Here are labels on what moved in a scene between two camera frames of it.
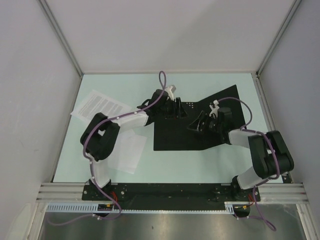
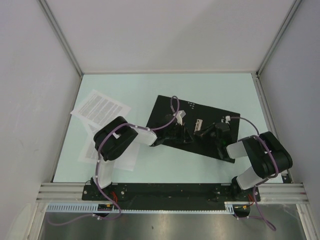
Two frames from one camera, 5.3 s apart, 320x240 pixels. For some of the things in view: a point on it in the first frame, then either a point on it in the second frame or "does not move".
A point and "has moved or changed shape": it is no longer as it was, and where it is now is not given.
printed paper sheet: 96,102 does not move
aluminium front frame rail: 294,192 does not move
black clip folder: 174,133 has moved or changed shape
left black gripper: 178,112 → 184,136
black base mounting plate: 170,194 does not move
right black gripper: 197,122 → 205,131
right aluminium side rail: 286,178 does not move
